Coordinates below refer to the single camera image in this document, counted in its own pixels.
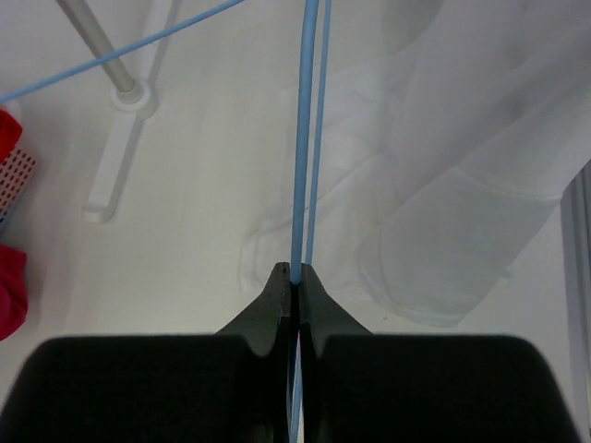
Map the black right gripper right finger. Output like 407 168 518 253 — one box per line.
298 265 580 442

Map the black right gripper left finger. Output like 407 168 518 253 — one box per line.
1 263 291 442

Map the crimson t shirt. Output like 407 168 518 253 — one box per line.
1 245 29 341

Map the red t shirt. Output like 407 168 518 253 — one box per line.
0 109 23 162

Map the white t shirt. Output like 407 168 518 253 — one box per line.
237 0 591 329

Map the metal clothes rack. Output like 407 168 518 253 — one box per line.
57 1 180 223

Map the white plastic basket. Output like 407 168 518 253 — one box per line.
0 148 37 230

